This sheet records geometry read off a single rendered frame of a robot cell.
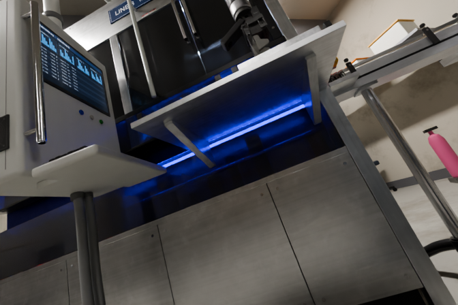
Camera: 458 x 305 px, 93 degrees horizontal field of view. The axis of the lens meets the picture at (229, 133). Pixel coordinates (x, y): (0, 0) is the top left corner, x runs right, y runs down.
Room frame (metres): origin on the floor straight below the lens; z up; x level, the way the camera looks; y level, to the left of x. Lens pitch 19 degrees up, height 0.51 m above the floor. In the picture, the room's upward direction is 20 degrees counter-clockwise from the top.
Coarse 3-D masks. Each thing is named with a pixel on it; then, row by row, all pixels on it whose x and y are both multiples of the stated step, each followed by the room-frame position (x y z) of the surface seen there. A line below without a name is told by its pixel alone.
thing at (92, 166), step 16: (96, 144) 0.53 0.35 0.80; (64, 160) 0.53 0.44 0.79; (80, 160) 0.54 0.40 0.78; (96, 160) 0.57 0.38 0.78; (112, 160) 0.61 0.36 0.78; (128, 160) 0.67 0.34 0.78; (48, 176) 0.56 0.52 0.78; (64, 176) 0.60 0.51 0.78; (80, 176) 0.65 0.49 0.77; (96, 176) 0.70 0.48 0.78; (112, 176) 0.76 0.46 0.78; (128, 176) 0.82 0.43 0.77; (144, 176) 0.90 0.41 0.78
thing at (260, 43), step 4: (256, 36) 0.60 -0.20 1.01; (248, 40) 0.61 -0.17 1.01; (256, 40) 0.60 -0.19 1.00; (260, 40) 0.60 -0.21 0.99; (264, 40) 0.60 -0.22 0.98; (268, 40) 0.59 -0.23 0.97; (256, 44) 0.60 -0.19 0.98; (260, 44) 0.60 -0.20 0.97; (264, 44) 0.60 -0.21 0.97; (252, 48) 0.60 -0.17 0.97; (256, 48) 0.60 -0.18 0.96; (260, 48) 0.60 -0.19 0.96; (256, 52) 0.60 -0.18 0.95
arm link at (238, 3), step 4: (236, 0) 0.59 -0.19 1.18; (240, 0) 0.59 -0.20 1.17; (244, 0) 0.59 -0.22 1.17; (232, 4) 0.60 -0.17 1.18; (236, 4) 0.59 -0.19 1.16; (240, 4) 0.59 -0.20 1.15; (244, 4) 0.59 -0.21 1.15; (248, 4) 0.60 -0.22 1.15; (232, 8) 0.60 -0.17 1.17; (236, 8) 0.59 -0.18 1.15; (240, 8) 0.60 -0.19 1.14; (232, 12) 0.61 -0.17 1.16; (232, 16) 0.63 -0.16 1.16
